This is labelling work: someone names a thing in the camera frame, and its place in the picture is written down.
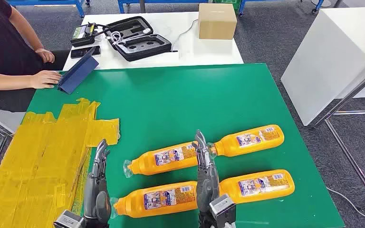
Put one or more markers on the person's right hand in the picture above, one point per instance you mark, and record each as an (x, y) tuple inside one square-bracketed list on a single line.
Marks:
[(45, 79)]

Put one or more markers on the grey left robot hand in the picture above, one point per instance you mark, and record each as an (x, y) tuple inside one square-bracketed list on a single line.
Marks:
[(97, 195)]

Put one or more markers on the person's left hand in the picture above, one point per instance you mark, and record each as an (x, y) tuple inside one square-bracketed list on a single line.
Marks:
[(45, 55)]

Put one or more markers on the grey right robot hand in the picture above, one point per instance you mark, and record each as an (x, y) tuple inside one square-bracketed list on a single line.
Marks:
[(206, 185)]

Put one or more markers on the orange detergent bottle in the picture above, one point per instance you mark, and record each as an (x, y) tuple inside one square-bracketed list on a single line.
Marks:
[(258, 187), (157, 160), (157, 201), (248, 141)]

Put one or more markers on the person's left forearm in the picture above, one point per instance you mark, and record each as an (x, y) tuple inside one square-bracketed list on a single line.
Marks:
[(25, 31)]

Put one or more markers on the person's right forearm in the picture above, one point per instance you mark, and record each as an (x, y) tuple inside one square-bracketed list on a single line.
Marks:
[(6, 80)]

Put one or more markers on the blue tablet case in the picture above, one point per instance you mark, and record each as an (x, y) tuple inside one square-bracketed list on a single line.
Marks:
[(77, 74)]

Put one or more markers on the black smartphone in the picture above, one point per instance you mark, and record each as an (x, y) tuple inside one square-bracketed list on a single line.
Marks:
[(78, 52)]

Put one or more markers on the black device with green label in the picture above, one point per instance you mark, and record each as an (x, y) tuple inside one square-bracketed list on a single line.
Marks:
[(81, 34)]

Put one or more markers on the white board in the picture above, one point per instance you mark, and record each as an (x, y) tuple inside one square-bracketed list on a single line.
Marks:
[(6, 121)]

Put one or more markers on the yellow tape patch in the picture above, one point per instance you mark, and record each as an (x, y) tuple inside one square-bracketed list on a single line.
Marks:
[(37, 163)]

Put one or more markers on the black foam-lined case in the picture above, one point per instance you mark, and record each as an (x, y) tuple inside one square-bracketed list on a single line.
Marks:
[(144, 47)]

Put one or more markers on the white table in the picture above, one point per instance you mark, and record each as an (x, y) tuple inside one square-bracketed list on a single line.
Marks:
[(201, 53)]

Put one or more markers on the cardboard box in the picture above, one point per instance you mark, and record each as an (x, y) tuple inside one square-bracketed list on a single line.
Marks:
[(217, 23)]

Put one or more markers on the white cabinet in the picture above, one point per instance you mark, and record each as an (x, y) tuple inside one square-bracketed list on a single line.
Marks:
[(324, 56)]

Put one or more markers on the green plastic crate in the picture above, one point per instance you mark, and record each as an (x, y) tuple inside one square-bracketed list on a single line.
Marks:
[(228, 3)]

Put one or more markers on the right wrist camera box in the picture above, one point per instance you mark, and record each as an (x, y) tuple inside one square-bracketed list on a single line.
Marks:
[(223, 209)]

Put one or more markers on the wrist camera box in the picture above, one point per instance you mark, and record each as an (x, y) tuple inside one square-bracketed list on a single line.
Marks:
[(223, 209), (69, 220)]

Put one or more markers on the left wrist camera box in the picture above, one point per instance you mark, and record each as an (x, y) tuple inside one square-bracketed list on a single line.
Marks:
[(69, 220)]

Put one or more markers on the blue cart frame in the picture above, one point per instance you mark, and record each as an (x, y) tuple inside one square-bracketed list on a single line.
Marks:
[(121, 6), (80, 8), (241, 8)]

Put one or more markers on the grey post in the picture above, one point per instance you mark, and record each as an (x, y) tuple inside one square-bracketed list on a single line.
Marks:
[(142, 6)]

